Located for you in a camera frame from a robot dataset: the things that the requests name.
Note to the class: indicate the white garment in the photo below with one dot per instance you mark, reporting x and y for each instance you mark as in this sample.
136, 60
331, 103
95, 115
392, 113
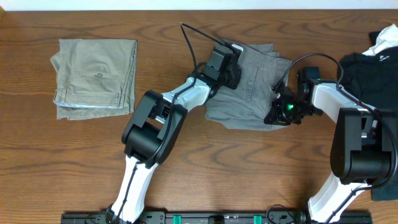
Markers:
387, 38

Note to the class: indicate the grey shorts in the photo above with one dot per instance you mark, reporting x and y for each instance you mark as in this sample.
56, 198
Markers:
248, 105

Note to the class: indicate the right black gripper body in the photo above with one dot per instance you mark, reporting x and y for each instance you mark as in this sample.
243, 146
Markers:
291, 112

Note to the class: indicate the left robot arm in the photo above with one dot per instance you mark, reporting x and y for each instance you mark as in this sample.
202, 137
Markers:
152, 131

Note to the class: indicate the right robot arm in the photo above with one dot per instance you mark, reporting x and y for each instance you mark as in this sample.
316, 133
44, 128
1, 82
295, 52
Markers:
329, 203

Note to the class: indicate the folded khaki shorts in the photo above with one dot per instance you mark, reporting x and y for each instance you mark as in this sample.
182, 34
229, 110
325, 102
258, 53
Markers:
95, 78

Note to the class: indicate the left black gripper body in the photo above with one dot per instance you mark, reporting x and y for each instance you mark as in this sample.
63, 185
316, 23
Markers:
231, 79

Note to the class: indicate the black t-shirt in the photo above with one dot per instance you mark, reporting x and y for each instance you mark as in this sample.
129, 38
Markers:
373, 81

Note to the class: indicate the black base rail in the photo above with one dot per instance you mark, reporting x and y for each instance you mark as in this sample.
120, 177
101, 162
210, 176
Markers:
214, 218

